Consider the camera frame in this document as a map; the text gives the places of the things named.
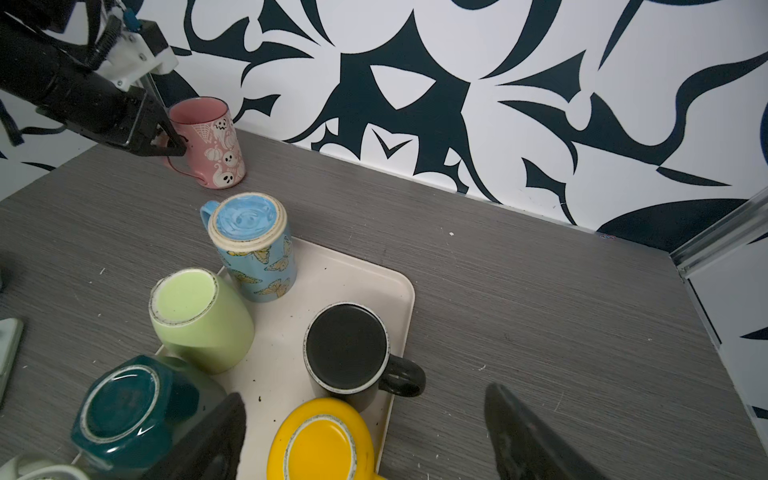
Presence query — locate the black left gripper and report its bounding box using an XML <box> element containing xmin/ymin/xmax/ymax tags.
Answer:
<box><xmin>36</xmin><ymin>77</ymin><xmax>186</xmax><ymax>157</ymax></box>

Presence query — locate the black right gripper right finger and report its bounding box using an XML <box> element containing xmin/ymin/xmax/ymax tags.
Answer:
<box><xmin>484</xmin><ymin>383</ymin><xmax>605</xmax><ymax>480</ymax></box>

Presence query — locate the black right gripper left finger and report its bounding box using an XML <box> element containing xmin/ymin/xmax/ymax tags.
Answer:
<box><xmin>141</xmin><ymin>393</ymin><xmax>247</xmax><ymax>480</ymax></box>

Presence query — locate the pink ghost pattern mug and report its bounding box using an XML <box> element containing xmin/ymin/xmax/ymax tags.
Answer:
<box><xmin>165</xmin><ymin>96</ymin><xmax>246</xmax><ymax>190</ymax></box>

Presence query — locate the blue butterfly mug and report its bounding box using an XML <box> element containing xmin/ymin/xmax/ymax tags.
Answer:
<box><xmin>200</xmin><ymin>192</ymin><xmax>297</xmax><ymax>303</ymax></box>

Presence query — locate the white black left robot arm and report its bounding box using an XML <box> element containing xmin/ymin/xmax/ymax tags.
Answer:
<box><xmin>1</xmin><ymin>1</ymin><xmax>186</xmax><ymax>157</ymax></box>

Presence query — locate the dark green mug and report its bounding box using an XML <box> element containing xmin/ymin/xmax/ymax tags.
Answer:
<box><xmin>71</xmin><ymin>355</ymin><xmax>227</xmax><ymax>479</ymax></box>

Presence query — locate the yellow mug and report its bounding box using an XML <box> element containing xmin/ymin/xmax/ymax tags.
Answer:
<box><xmin>266</xmin><ymin>397</ymin><xmax>382</xmax><ymax>480</ymax></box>

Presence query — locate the light green mug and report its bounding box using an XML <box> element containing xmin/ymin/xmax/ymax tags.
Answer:
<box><xmin>148</xmin><ymin>268</ymin><xmax>255</xmax><ymax>375</ymax></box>

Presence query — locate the black mug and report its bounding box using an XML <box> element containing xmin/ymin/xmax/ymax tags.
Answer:
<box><xmin>302</xmin><ymin>302</ymin><xmax>427</xmax><ymax>412</ymax></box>

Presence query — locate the white cream mug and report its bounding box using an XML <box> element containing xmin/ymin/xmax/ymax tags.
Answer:
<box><xmin>1</xmin><ymin>454</ymin><xmax>90</xmax><ymax>480</ymax></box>

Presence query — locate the beige plastic tray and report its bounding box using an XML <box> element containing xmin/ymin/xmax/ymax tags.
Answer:
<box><xmin>152</xmin><ymin>236</ymin><xmax>416</xmax><ymax>480</ymax></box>

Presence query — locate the left grey docking plate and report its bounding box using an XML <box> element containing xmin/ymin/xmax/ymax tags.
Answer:
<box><xmin>0</xmin><ymin>318</ymin><xmax>24</xmax><ymax>399</ymax></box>

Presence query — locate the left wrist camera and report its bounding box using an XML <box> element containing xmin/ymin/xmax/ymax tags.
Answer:
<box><xmin>85</xmin><ymin>1</ymin><xmax>178</xmax><ymax>92</ymax></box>

